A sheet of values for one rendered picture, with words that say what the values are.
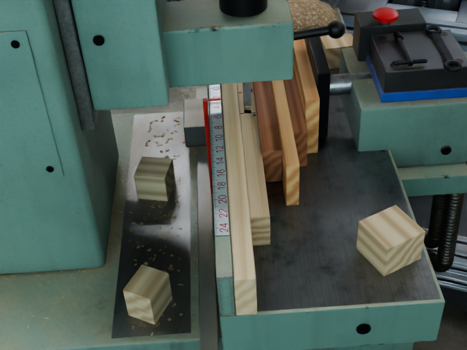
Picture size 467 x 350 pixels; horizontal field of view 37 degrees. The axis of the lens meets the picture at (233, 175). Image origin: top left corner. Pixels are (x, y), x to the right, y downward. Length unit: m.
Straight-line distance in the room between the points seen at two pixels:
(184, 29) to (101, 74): 0.10
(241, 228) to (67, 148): 0.20
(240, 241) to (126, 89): 0.20
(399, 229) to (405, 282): 0.05
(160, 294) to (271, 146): 0.20
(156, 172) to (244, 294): 0.32
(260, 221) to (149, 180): 0.25
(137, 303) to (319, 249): 0.21
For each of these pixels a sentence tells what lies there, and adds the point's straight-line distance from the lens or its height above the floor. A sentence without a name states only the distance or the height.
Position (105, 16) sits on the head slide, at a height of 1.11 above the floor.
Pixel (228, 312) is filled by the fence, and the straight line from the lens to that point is 0.65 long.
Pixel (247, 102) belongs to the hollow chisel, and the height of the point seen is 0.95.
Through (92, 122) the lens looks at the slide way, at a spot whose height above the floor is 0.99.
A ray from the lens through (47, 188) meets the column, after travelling 0.77.
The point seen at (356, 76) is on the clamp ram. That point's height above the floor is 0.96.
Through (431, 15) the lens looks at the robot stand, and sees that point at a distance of 1.52.
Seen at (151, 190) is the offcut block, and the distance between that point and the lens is 0.92.
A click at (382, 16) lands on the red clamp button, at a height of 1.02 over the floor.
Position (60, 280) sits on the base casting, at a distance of 0.86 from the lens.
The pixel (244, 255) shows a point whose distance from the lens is 0.64.
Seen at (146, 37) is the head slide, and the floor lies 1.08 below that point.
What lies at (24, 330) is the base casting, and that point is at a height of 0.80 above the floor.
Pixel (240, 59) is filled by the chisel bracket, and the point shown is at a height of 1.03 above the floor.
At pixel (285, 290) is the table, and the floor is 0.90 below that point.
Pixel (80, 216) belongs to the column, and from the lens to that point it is 0.79.
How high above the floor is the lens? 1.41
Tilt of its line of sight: 40 degrees down
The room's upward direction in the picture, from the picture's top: 3 degrees counter-clockwise
